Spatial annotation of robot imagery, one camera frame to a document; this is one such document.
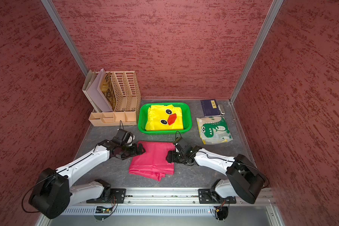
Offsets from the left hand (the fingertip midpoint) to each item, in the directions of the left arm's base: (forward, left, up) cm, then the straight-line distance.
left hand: (138, 155), depth 84 cm
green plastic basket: (+35, -31, +3) cm, 47 cm away
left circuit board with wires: (-27, +16, -7) cm, 32 cm away
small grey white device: (+39, -60, -2) cm, 71 cm away
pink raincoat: (-4, -10, 0) cm, 11 cm away
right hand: (-3, -20, -3) cm, 21 cm away
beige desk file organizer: (+41, +17, -5) cm, 44 cm away
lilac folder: (+34, +31, +18) cm, 49 cm away
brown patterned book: (+45, +28, +14) cm, 55 cm away
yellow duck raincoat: (+30, -14, -1) cm, 33 cm away
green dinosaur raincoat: (+20, -50, -1) cm, 54 cm away
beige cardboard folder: (+42, +37, +24) cm, 61 cm away
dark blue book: (+43, -52, -4) cm, 68 cm away
